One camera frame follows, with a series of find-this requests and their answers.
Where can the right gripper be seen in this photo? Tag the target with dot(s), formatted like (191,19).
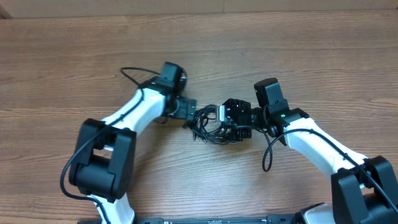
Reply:
(239,134)

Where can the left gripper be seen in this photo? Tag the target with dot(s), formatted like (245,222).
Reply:
(182,112)

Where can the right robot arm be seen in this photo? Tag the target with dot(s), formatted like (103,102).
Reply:
(364,190)

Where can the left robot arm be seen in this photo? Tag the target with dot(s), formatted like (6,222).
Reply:
(101,167)

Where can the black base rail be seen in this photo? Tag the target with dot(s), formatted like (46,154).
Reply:
(211,221)

